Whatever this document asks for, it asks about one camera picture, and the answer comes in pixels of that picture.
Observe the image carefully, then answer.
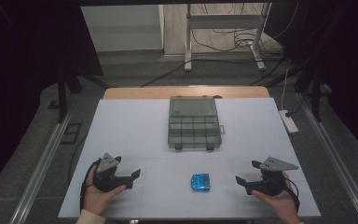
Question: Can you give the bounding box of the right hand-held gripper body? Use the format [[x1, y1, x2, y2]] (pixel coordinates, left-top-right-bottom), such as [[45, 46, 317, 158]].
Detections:
[[244, 156, 299, 197]]

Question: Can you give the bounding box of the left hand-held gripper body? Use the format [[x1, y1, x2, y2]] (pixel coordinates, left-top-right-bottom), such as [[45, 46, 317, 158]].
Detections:
[[92, 152, 134, 192]]

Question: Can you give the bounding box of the small blue plastic box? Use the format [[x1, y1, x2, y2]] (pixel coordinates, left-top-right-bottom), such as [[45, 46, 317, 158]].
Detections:
[[190, 173, 212, 192]]

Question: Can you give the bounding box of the clear grey compartment organizer box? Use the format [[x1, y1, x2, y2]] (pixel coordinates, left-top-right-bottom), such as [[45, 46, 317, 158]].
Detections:
[[167, 95, 226, 151]]

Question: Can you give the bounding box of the person's left hand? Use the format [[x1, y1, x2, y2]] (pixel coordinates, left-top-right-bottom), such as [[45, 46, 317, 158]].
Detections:
[[83, 164, 128, 217]]

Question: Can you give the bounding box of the person's right hand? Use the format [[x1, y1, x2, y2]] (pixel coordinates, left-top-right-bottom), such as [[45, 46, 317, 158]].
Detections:
[[251, 172, 301, 224]]

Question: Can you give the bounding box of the white power strip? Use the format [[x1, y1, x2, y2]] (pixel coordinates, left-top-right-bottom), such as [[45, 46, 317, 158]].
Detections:
[[278, 108, 299, 135]]

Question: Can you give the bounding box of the black metal stand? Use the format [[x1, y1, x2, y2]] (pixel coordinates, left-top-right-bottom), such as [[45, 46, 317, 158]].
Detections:
[[293, 66, 332, 123], [55, 66, 110, 124]]

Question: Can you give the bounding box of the white panel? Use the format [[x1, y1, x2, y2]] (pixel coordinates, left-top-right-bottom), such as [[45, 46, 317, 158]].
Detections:
[[80, 4, 165, 53]]

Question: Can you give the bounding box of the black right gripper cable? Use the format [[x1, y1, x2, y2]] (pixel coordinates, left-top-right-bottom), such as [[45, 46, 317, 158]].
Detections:
[[280, 176, 301, 213]]

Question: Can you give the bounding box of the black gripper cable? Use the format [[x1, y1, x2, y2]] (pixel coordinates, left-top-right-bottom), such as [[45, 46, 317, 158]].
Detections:
[[79, 158, 103, 214], [280, 176, 301, 213]]

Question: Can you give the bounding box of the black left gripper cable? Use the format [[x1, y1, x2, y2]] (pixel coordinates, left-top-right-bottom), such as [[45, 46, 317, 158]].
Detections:
[[79, 158, 103, 214]]

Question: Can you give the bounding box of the black rectangular floor frame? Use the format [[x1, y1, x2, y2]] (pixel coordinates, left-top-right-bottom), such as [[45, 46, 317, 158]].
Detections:
[[60, 122, 83, 145]]

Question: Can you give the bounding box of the aluminium floor rail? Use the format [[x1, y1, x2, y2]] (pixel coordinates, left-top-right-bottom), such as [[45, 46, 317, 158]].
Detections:
[[8, 110, 73, 224], [296, 91, 358, 224]]

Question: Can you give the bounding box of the white power strip cable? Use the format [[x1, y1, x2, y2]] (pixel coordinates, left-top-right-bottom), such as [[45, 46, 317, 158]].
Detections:
[[280, 66, 291, 111]]

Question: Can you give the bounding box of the long black floor cable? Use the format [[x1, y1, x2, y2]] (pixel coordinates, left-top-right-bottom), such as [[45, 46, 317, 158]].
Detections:
[[139, 57, 288, 89]]

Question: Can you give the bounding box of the tangle of black cables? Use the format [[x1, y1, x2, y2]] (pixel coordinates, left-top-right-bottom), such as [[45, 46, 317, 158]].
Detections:
[[189, 3, 301, 59]]

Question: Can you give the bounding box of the grey metal desk frame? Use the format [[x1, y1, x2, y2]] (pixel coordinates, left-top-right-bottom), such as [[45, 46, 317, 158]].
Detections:
[[184, 2, 272, 73]]

